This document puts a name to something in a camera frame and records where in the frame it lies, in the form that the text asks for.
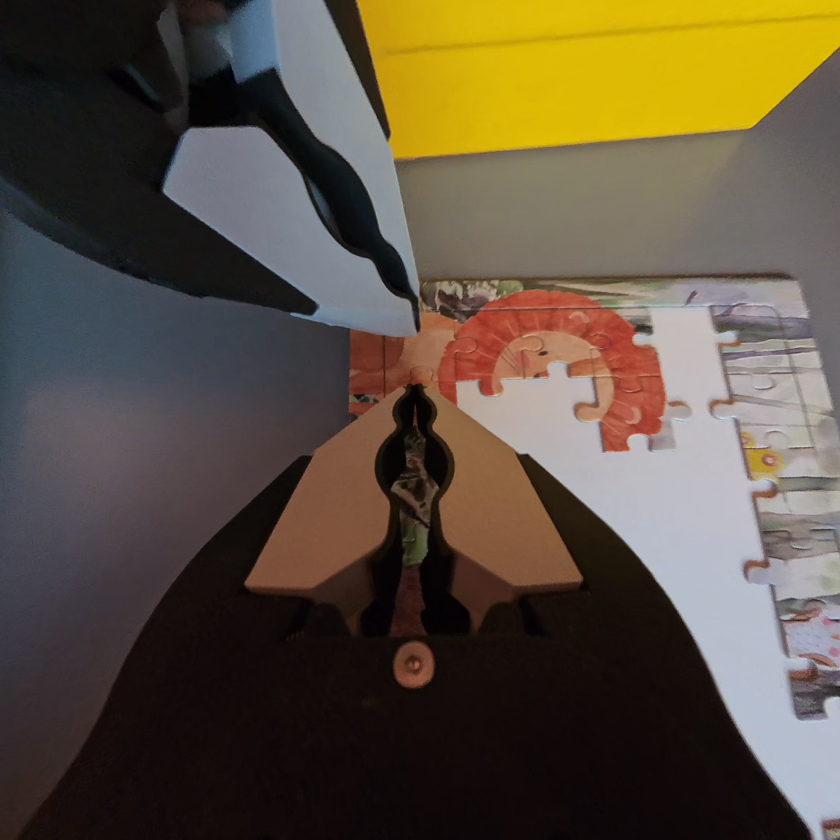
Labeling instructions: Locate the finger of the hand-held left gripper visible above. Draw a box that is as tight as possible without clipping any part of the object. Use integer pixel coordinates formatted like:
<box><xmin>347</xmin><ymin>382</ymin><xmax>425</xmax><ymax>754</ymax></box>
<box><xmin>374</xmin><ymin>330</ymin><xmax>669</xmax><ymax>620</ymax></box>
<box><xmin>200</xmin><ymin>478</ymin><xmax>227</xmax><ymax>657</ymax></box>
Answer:
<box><xmin>259</xmin><ymin>0</ymin><xmax>421</xmax><ymax>299</ymax></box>
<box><xmin>163</xmin><ymin>125</ymin><xmax>421</xmax><ymax>337</ymax></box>

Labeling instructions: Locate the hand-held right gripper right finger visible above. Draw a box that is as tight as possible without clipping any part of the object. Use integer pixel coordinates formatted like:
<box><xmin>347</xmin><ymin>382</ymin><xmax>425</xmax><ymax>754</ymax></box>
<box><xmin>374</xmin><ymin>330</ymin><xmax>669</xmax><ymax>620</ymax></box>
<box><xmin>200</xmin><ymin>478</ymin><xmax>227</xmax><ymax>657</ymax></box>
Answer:
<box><xmin>415</xmin><ymin>385</ymin><xmax>584</xmax><ymax>636</ymax></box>

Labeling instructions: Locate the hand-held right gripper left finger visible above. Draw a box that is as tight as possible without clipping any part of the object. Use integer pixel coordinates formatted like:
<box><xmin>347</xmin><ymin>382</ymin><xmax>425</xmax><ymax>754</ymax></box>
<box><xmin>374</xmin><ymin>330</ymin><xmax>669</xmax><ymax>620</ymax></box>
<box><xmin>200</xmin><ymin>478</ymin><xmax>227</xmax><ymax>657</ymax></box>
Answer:
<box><xmin>244</xmin><ymin>385</ymin><xmax>421</xmax><ymax>636</ymax></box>

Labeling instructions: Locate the grey green jigsaw piece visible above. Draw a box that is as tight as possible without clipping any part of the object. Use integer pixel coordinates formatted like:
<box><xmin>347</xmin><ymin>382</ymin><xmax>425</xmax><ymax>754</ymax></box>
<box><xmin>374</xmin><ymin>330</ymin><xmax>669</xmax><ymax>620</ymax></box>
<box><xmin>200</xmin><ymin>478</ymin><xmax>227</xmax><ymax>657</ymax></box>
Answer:
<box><xmin>392</xmin><ymin>427</ymin><xmax>439</xmax><ymax>571</ymax></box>

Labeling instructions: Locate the jigsaw puzzle board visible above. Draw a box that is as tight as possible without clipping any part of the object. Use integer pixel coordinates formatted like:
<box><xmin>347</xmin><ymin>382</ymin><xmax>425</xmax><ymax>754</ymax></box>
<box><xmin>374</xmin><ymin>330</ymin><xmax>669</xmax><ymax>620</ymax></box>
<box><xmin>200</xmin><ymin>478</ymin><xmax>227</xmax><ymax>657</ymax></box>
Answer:
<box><xmin>348</xmin><ymin>274</ymin><xmax>840</xmax><ymax>840</ymax></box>

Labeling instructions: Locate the yellow plastic bin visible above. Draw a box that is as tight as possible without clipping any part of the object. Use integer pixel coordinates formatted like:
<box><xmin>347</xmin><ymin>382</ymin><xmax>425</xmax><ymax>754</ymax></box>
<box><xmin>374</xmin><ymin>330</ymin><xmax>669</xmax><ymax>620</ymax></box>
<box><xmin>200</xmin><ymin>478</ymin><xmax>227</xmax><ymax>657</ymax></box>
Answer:
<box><xmin>357</xmin><ymin>0</ymin><xmax>834</xmax><ymax>160</ymax></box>

